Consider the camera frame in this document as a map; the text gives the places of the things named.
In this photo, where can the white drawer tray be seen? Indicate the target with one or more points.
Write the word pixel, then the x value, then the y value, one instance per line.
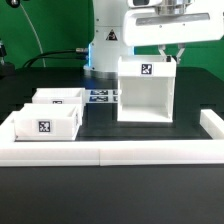
pixel 42 122
pixel 59 96

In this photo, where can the white front drawer tray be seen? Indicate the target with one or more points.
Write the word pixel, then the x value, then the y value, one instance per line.
pixel 42 122

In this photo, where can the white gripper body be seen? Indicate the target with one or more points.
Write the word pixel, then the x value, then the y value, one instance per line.
pixel 202 20

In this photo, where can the white drawer cabinet box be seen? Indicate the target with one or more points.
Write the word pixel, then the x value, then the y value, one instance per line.
pixel 146 86

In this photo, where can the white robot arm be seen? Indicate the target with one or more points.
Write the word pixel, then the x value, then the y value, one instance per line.
pixel 122 25

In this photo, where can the black stand left edge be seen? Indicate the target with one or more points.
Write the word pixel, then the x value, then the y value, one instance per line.
pixel 6 68

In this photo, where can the white U-shaped border frame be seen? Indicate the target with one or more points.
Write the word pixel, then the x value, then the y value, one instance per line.
pixel 113 153

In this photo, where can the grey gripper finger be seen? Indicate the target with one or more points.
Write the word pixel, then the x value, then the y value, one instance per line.
pixel 161 49
pixel 180 52

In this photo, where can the white marker tag sheet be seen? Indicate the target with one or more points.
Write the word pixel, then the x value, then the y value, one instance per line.
pixel 101 96

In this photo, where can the white rear drawer tray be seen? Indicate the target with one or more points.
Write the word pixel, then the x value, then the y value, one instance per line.
pixel 59 96

